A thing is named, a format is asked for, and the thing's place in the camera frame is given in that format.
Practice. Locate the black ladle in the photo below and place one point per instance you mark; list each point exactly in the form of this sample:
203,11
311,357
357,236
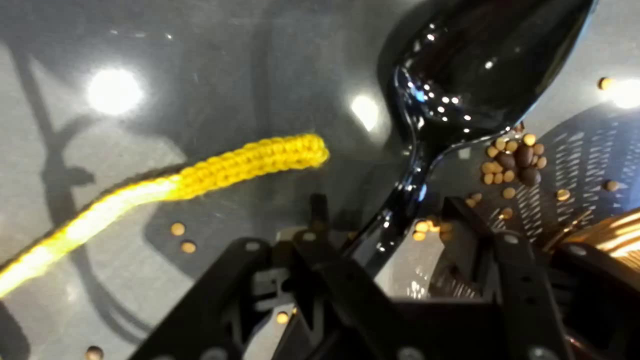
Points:
481,66

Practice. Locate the pile of brown beans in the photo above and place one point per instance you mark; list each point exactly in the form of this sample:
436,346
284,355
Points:
513,160

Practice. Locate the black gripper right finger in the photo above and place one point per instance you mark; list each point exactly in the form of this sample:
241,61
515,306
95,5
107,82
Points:
527,301

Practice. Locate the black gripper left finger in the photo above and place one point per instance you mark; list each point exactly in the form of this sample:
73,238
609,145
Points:
266,306

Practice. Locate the yellow crocheted cloth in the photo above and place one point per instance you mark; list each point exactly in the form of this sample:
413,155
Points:
220,170

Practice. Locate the wicker basket with wooden strips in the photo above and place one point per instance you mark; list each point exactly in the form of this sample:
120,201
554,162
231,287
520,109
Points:
611,236

